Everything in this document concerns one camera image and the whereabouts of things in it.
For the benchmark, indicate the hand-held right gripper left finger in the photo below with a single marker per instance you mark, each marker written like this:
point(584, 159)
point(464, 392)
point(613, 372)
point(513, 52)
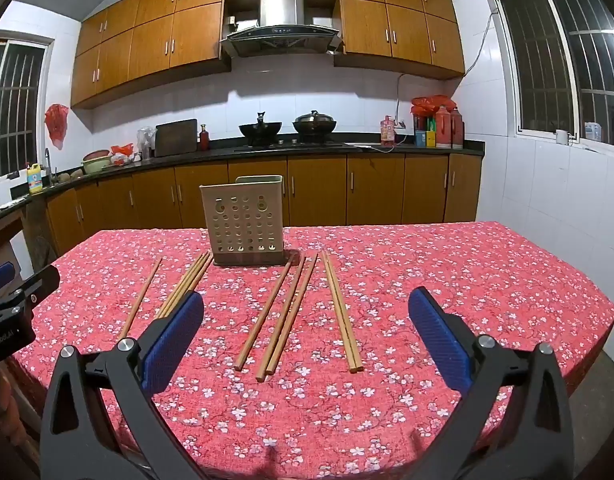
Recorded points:
point(174, 340)

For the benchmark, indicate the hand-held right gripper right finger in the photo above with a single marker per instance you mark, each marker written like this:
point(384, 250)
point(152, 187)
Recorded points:
point(437, 340)

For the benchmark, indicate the beige perforated utensil holder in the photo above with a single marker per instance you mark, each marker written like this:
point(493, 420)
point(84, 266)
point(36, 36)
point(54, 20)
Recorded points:
point(242, 220)

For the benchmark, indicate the red floral tablecloth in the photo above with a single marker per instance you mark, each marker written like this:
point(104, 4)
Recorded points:
point(387, 410)

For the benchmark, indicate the yellow dish soap bottle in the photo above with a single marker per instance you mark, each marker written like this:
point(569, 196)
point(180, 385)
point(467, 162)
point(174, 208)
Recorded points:
point(35, 180)

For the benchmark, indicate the green basin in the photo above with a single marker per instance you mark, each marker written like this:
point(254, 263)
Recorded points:
point(96, 162)

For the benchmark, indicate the small red plastic bag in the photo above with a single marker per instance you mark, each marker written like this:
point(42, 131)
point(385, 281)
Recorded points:
point(122, 152)

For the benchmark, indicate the wooden lower kitchen cabinets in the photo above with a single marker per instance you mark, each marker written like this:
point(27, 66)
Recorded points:
point(377, 190)

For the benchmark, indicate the red hanging plastic bag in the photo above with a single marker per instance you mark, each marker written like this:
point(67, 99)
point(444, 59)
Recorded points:
point(56, 122)

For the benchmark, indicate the small barred window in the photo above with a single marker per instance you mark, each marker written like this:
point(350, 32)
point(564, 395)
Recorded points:
point(17, 110)

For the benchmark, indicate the clear plastic bag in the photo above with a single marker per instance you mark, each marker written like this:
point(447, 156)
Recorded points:
point(146, 140)

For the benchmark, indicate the black kitchen countertop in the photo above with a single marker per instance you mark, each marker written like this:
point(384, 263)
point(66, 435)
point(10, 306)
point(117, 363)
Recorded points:
point(467, 149)

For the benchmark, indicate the dark cutting board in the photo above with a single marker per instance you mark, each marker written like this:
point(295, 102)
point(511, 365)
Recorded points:
point(176, 137)

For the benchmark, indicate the yellow seasoning box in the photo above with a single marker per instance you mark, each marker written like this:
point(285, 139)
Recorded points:
point(430, 138)

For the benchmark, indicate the red sauce bottle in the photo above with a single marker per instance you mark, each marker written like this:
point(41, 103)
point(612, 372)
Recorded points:
point(204, 140)

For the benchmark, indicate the blue seasoning box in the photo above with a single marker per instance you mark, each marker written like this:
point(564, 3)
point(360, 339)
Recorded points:
point(420, 138)

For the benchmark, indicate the red thermos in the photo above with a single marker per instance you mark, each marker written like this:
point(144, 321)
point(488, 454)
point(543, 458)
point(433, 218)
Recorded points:
point(443, 127)
point(457, 130)

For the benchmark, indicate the pink detergent bottle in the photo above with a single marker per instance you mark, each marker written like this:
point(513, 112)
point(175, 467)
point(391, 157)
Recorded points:
point(387, 132)

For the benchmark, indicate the black wok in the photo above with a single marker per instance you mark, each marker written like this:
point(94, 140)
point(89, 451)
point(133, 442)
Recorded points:
point(259, 132)

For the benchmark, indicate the gas stove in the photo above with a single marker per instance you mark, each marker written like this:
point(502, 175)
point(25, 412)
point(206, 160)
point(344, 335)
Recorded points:
point(297, 146)

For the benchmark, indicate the white cup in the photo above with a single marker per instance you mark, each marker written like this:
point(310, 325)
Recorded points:
point(562, 136)

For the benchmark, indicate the black pot with lid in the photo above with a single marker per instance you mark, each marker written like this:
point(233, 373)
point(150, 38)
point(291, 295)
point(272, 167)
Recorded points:
point(314, 127)

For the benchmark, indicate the translucent container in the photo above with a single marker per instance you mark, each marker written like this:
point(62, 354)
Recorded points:
point(592, 132)

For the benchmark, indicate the large barred window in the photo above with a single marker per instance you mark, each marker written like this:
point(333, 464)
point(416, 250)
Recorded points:
point(537, 60)

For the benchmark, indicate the steel range hood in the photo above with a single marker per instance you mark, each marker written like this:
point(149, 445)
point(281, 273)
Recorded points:
point(282, 10)

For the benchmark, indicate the wooden upper wall cabinets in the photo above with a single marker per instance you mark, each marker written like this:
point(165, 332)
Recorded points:
point(152, 45)

